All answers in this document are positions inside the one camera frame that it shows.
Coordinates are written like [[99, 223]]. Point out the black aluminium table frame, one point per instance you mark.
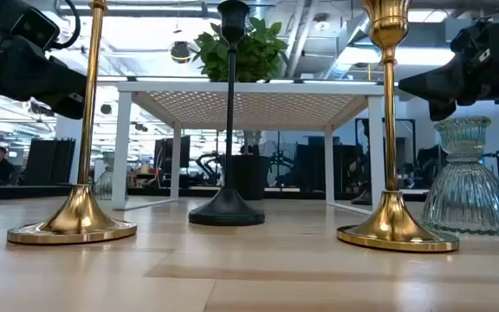
[[24, 191]]

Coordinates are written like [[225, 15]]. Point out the black metal candlestick holder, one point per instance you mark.
[[226, 210]]

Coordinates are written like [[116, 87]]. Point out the clear glass candle holder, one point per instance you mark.
[[466, 195]]

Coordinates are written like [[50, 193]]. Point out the black ceiling track light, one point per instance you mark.
[[41, 109]]

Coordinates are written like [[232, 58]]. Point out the green leafy plant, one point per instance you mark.
[[262, 56]]

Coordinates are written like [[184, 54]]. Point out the white perforated metal shelf riser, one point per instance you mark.
[[254, 87]]

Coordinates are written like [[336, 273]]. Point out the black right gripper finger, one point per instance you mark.
[[443, 110], [440, 84]]

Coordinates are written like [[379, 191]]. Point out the silver ventilation duct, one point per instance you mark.
[[301, 43]]

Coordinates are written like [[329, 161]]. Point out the black cabinet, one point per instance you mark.
[[314, 164]]

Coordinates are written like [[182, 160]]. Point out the gold metal candlestick holder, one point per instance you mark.
[[78, 216], [391, 225]]

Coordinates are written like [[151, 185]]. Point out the black computer monitor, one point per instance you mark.
[[167, 151]]

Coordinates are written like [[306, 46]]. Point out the black plant pot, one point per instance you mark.
[[251, 177]]

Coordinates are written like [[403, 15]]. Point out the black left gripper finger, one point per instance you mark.
[[54, 80], [72, 108]]

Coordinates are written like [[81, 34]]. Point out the black rectangular frame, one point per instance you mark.
[[405, 120]]

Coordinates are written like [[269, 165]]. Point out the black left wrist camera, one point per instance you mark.
[[35, 28]]

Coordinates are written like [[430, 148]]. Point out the black partition panel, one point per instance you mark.
[[50, 162]]

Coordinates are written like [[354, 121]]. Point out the ribbed green glass candle holder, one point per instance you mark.
[[104, 182]]

